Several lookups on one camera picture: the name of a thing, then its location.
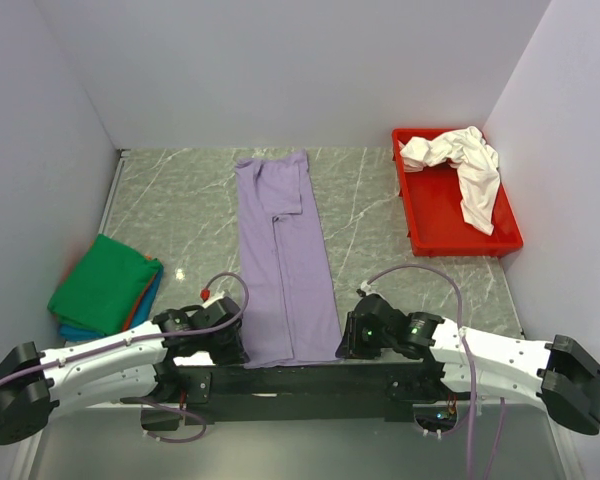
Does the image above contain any purple t-shirt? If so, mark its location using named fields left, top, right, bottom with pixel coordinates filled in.
left=235, top=150, right=341, bottom=369

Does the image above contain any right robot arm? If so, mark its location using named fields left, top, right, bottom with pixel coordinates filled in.
left=336, top=294, right=600, bottom=436

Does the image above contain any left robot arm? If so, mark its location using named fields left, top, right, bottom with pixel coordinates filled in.
left=0, top=296, right=248, bottom=445

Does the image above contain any black base beam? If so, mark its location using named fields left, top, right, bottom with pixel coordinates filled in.
left=144, top=362, right=469, bottom=424

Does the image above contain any red plastic bin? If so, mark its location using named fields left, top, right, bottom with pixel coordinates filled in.
left=392, top=128, right=523, bottom=257

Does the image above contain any green folded t-shirt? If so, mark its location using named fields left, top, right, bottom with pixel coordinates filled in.
left=48, top=234, right=158, bottom=337

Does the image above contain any blue folded t-shirt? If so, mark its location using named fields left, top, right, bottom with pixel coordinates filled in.
left=58, top=266, right=164, bottom=342

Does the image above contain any white t-shirt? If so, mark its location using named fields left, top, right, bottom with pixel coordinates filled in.
left=399, top=126, right=501, bottom=236

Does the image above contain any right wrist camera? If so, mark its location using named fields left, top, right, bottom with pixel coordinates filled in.
left=356, top=281, right=378, bottom=298

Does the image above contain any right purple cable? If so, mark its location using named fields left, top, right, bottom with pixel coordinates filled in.
left=359, top=263, right=509, bottom=480

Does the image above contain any purple cable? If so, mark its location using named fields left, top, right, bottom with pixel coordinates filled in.
left=359, top=263, right=509, bottom=480
left=0, top=272, right=251, bottom=444

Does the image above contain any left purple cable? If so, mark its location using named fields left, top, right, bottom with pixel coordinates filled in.
left=0, top=272, right=251, bottom=444

